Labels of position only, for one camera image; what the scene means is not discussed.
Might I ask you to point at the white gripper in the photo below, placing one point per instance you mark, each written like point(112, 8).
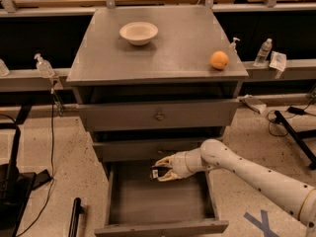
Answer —
point(178, 166)

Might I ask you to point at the dark chocolate rxbar wrapper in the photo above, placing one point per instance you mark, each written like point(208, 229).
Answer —
point(158, 172)

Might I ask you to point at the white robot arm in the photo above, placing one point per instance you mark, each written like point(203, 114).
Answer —
point(292, 196)

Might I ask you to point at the grey open bottom drawer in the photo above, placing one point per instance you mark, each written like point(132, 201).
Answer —
point(141, 207)

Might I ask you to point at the grey top drawer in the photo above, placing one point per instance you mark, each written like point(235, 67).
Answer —
point(155, 115)

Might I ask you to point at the grey middle drawer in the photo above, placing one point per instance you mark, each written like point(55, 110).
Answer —
point(131, 150)

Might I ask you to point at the grey drawer cabinet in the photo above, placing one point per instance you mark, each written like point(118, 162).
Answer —
point(174, 66)

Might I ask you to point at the black bar on floor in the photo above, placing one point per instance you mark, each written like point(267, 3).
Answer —
point(77, 210)

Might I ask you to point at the grey cloth on ledge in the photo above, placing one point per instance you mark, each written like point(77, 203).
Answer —
point(253, 103)

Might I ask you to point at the orange fruit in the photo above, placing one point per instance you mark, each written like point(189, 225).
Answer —
point(219, 60)

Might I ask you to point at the black metal leg right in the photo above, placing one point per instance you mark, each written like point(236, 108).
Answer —
point(299, 137)

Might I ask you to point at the white ceramic bowl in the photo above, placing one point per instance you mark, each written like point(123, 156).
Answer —
point(138, 33)

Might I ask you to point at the small pump bottle behind cabinet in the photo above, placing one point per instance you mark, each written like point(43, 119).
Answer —
point(234, 43)

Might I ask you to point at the clear water bottle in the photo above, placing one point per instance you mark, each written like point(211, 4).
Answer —
point(263, 52)

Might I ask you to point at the black stand base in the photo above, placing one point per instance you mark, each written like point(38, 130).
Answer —
point(15, 188)

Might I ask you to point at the white crumpled packet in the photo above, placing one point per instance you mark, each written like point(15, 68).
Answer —
point(278, 61)

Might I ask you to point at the clear pump sanitizer bottle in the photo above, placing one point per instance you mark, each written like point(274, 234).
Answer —
point(43, 66)

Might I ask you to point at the clear bottle far left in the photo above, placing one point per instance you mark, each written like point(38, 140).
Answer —
point(4, 70)

